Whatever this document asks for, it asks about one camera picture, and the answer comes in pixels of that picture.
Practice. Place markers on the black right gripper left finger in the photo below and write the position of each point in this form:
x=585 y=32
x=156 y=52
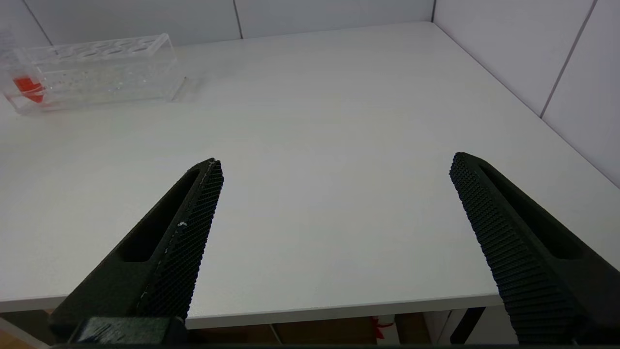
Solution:
x=160 y=271

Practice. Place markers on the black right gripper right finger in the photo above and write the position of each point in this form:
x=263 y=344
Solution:
x=528 y=271

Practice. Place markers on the clear acrylic test tube rack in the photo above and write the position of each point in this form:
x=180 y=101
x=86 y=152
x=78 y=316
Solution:
x=97 y=77

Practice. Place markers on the test tube with red pigment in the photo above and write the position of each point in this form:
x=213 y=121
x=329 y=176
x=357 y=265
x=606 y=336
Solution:
x=29 y=88

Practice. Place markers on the black table leg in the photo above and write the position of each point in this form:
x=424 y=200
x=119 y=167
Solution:
x=465 y=325

